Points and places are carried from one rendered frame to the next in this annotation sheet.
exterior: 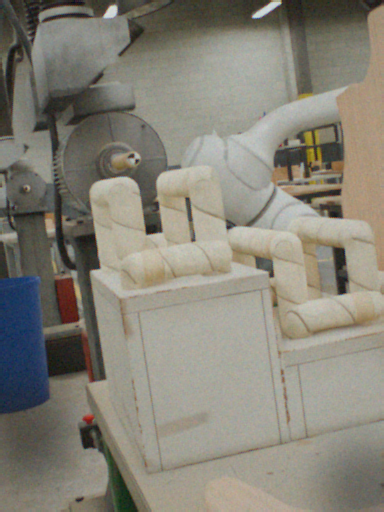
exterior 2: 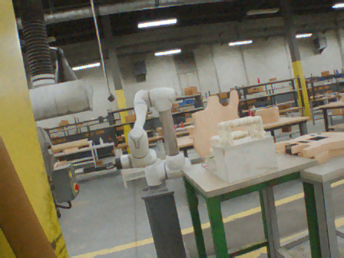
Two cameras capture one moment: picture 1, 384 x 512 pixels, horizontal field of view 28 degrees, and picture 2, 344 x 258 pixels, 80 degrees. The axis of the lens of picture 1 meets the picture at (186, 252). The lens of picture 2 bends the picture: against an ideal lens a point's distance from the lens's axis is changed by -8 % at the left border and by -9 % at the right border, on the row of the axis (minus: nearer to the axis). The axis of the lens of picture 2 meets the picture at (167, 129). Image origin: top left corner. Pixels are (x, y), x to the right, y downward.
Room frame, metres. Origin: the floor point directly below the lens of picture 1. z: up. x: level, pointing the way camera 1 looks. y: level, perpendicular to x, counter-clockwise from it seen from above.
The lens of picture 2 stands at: (1.10, 1.14, 1.29)
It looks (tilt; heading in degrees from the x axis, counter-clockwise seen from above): 3 degrees down; 275
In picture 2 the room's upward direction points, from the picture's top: 11 degrees counter-clockwise
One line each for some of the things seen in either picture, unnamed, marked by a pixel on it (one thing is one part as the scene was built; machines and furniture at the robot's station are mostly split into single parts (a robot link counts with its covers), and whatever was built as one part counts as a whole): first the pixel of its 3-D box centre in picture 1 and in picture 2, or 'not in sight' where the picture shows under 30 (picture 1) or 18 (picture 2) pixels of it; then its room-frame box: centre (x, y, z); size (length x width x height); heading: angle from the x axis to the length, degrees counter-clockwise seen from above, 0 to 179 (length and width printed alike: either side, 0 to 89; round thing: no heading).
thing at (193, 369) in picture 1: (178, 346); (244, 157); (0.85, 0.02, 1.02); 0.27 x 0.15 x 0.17; 13
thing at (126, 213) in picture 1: (130, 240); (259, 128); (0.76, 0.05, 1.15); 0.03 x 0.03 x 0.09
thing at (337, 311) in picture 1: (335, 311); not in sight; (0.79, -0.15, 1.04); 0.11 x 0.03 x 0.03; 103
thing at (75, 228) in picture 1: (109, 220); not in sight; (2.06, 0.19, 1.11); 0.36 x 0.24 x 0.04; 13
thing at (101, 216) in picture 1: (109, 232); (228, 135); (0.92, 0.09, 1.15); 0.03 x 0.03 x 0.09
